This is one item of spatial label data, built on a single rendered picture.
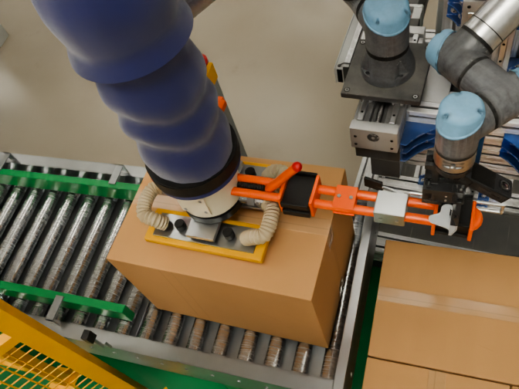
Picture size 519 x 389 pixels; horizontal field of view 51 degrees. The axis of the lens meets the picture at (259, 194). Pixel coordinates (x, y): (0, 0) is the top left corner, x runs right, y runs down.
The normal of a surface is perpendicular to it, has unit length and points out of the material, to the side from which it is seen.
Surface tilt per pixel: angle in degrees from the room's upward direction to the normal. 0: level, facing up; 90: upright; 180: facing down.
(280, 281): 0
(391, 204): 0
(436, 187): 0
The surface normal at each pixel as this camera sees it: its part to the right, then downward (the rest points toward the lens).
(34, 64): -0.21, -0.53
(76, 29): -0.14, 0.80
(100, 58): -0.05, 0.93
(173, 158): 0.13, 0.61
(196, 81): 0.85, 0.21
